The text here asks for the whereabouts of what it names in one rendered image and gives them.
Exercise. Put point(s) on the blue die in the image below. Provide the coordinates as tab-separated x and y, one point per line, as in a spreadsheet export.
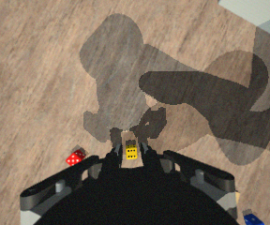
252	220

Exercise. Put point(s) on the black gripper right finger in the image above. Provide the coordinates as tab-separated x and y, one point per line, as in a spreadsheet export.
217	184

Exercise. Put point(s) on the red die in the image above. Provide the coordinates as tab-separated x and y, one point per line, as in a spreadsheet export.
75	157

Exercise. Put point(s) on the tan square mat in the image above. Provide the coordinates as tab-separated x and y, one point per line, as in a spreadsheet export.
237	195

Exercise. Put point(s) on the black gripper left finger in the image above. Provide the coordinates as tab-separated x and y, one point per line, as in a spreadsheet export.
39	198

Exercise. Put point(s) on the yellow die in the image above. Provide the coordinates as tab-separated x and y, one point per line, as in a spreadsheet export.
131	151

